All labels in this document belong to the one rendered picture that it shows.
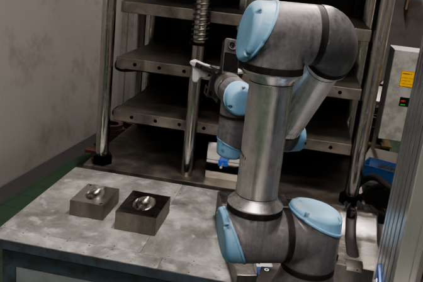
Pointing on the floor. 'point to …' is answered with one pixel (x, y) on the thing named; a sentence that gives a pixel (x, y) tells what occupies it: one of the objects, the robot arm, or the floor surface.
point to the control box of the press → (396, 92)
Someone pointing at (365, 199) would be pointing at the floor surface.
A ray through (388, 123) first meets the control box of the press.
